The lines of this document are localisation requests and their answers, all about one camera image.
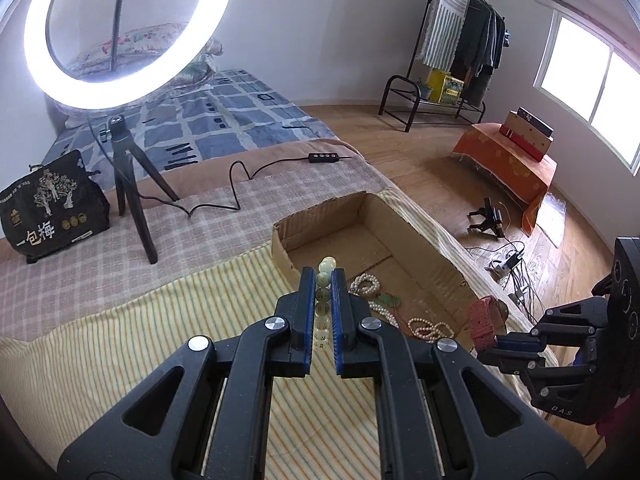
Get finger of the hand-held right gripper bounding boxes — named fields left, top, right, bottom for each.
left=479, top=345, right=601, bottom=397
left=495, top=296, right=611, bottom=353

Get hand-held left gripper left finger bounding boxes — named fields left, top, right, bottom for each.
left=57, top=267, right=317, bottom=480

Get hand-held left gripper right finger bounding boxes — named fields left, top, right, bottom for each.
left=330, top=267, right=586, bottom=480

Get pale jade bead bracelet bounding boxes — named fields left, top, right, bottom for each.
left=312, top=256, right=338, bottom=351

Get small pearl bracelet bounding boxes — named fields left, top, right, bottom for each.
left=348, top=273, right=382, bottom=297

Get green pendant red cord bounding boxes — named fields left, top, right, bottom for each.
left=369, top=294, right=403, bottom=328

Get long pearl necklace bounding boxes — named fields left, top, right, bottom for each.
left=407, top=317, right=455, bottom=343

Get white power strip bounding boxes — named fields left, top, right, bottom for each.
left=490, top=252, right=523, bottom=276

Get pink checked bed sheet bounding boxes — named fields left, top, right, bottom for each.
left=0, top=140, right=401, bottom=356

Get small black floor tripod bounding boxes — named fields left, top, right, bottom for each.
left=467, top=198, right=505, bottom=237

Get table with orange cloth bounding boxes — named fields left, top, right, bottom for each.
left=452, top=122, right=557, bottom=236

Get dark long box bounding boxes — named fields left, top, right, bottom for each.
left=515, top=107, right=555, bottom=137

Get blue checked quilt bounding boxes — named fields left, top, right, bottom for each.
left=40, top=67, right=337, bottom=173

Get black tabletop tripod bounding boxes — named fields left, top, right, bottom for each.
left=100, top=115, right=180, bottom=265

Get black metal clothes rack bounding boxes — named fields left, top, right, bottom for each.
left=378, top=0, right=506, bottom=132

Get window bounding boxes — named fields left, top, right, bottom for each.
left=532, top=7, right=640, bottom=176

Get yellow plastic crate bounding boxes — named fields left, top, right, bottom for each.
left=426, top=69, right=463, bottom=106

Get black printed bag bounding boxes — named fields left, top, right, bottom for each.
left=0, top=149, right=111, bottom=264

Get dark hanging clothes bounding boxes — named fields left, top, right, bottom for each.
left=450, top=0, right=507, bottom=106

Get floral pillow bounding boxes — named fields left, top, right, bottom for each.
left=82, top=22, right=224, bottom=73

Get green striped towel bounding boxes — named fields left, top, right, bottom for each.
left=420, top=0, right=471, bottom=68

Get tangle of floor cables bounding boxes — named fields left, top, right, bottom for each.
left=462, top=200, right=546, bottom=311

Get black cable with inline remote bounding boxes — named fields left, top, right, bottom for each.
left=187, top=151, right=353, bottom=221

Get white ring light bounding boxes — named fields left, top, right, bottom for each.
left=23, top=0, right=236, bottom=109

